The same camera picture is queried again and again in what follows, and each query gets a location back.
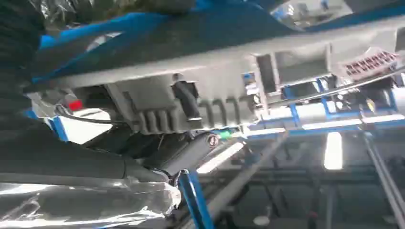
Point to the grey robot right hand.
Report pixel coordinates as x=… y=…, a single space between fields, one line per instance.
x=63 y=164

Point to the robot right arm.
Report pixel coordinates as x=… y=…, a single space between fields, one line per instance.
x=15 y=63

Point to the red push button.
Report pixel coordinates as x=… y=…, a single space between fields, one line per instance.
x=75 y=105

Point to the crinkled silver plastic film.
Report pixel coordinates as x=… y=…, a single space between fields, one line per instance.
x=63 y=12

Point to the pale connector block red slots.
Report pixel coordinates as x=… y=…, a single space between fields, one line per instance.
x=368 y=64

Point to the blue metal rack frame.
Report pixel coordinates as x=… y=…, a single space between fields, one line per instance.
x=196 y=202

